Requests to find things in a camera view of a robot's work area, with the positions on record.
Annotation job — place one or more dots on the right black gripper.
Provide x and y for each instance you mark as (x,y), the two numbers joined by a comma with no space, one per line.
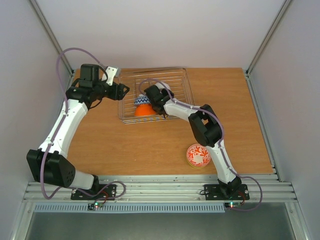
(152,93)

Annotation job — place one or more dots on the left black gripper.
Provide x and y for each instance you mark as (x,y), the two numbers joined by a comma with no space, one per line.
(118,94)

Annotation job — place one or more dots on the blue patterned bowl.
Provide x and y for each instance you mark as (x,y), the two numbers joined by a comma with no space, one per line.
(141,100)

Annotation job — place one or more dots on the white bowl orange outside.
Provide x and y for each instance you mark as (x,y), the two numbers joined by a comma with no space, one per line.
(144,110)

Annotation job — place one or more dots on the wire dish rack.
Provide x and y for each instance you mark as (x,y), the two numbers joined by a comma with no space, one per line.
(139,80)

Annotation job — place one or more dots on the yellow bowl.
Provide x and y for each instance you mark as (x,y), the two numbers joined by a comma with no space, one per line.
(198,156)

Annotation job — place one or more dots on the red patterned bowl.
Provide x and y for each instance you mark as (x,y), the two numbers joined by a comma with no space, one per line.
(163,89)

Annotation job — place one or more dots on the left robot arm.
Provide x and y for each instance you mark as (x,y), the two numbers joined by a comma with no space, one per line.
(49,163)

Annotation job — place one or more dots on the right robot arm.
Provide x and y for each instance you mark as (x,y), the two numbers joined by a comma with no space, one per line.
(207,131)

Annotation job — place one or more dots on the left controller board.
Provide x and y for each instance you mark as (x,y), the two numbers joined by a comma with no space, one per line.
(96,205)

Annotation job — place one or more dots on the controller board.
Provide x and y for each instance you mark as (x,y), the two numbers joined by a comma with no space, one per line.
(96,205)
(232,205)

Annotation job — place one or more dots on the right controller board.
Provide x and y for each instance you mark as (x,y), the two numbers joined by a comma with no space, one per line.
(232,205)

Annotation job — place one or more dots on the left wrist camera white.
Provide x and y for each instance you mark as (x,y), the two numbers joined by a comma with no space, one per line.
(110,74)

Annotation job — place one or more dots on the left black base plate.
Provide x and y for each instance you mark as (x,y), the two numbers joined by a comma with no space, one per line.
(82,195)

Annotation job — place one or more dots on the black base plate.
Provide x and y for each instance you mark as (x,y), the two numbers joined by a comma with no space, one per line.
(212,192)
(82,195)

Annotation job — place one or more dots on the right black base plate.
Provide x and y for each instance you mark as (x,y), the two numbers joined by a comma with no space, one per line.
(212,192)

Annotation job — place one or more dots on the grey slotted cable duct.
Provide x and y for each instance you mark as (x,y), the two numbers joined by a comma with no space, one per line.
(130,208)

